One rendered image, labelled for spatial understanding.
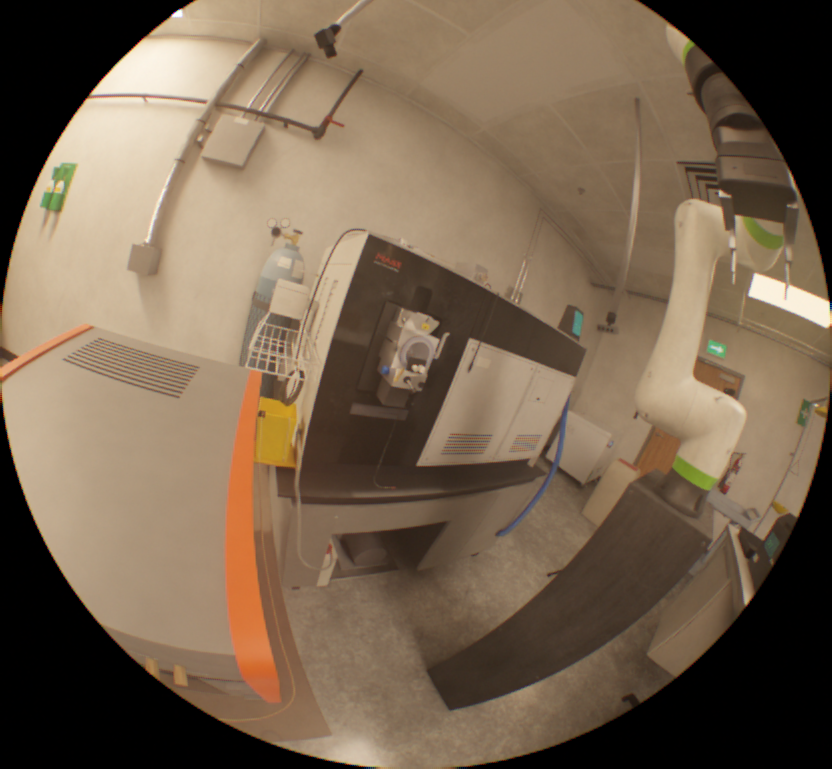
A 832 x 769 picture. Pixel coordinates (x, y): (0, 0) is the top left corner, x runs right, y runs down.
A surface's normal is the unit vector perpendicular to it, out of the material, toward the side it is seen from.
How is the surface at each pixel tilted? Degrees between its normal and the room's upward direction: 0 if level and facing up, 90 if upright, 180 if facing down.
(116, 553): 0
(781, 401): 90
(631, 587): 90
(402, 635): 0
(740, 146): 87
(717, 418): 88
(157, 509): 0
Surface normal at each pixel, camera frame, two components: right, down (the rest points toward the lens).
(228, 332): 0.44, 0.31
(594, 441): -0.83, -0.22
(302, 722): 0.34, -0.93
